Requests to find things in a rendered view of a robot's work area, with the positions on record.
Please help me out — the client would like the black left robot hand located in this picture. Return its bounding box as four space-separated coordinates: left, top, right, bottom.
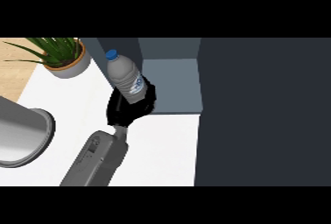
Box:
106 75 157 128

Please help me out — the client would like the clear blue-capped water bottle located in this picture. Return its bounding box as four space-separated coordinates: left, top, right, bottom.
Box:
104 49 149 105

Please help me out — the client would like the grey open cabinet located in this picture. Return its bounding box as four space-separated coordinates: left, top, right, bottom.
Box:
78 38 203 116

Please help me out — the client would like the dark grey cabinet door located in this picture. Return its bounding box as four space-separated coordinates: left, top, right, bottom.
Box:
193 38 331 187

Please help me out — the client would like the green potted plant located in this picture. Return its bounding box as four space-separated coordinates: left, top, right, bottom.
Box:
2 38 92 80

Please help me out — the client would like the grey cylindrical appliance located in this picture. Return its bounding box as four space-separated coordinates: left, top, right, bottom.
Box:
0 95 57 169

